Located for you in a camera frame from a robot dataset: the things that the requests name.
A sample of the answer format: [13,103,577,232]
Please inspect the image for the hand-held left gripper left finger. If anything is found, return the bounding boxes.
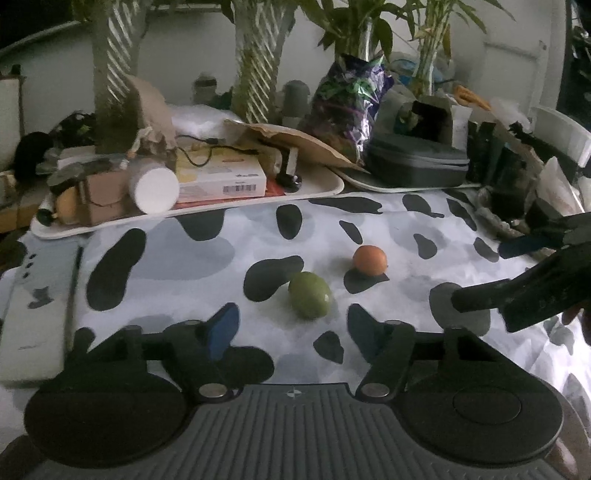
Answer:
[65,302,243,403]

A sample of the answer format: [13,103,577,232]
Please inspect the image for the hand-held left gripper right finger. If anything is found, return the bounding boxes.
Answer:
[347,303,506,401]

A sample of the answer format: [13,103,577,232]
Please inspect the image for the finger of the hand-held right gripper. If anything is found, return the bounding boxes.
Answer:
[451,276,515,313]
[498,233,566,259]

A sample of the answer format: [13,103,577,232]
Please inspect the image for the green oval fruit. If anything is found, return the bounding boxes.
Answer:
[288,271,334,320]

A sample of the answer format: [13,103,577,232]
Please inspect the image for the small tangerine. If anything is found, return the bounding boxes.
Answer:
[353,245,389,276]

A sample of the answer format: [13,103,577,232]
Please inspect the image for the person's right hand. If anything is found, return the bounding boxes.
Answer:
[561,302,591,347]

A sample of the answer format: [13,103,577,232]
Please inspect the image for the cow print tablecloth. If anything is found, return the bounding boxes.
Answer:
[0,189,591,418]

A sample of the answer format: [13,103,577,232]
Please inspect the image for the black desk organizer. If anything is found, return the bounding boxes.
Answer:
[466,117,550,222]

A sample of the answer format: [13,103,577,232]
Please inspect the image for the white plastic container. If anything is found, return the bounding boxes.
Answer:
[531,106,591,169]

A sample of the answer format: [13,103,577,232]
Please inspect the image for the black zip case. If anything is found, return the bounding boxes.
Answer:
[364,136,472,188]

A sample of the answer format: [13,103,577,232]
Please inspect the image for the white barcode box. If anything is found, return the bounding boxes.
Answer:
[174,151,269,201]

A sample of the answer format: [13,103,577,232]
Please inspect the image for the white cylinder container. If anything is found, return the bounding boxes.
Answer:
[128,158,181,216]

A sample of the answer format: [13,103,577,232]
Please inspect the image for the small brown cardboard box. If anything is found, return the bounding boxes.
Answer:
[76,168,139,227]

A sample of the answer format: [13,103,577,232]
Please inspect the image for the grey flat box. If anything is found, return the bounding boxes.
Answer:
[0,240,85,387]

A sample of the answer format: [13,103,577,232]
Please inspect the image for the brown cardboard sheet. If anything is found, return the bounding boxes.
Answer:
[224,119,365,171]

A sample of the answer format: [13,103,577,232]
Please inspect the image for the yellow fruit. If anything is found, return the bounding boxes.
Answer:
[54,187,80,226]

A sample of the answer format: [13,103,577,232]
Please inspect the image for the small clear glass vase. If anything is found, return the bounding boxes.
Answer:
[413,41,451,97]

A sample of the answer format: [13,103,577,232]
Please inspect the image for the purple foil bag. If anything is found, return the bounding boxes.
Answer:
[307,52,394,163]

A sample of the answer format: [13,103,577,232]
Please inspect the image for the brown paper bag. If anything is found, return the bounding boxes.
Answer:
[124,75,178,155]

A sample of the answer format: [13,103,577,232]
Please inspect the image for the bamboo plant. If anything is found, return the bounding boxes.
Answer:
[298,0,395,61]
[402,0,515,61]

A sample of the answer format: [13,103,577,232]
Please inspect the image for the grey cylinder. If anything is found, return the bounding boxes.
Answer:
[281,80,310,127]

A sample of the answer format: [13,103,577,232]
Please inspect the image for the black round object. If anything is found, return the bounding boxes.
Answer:
[14,131,54,181]

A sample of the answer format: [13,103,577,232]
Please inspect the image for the twisted glass vase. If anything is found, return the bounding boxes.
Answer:
[230,0,296,125]
[90,0,145,155]

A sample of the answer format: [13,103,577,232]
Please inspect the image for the black cable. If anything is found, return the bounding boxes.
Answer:
[173,134,262,169]

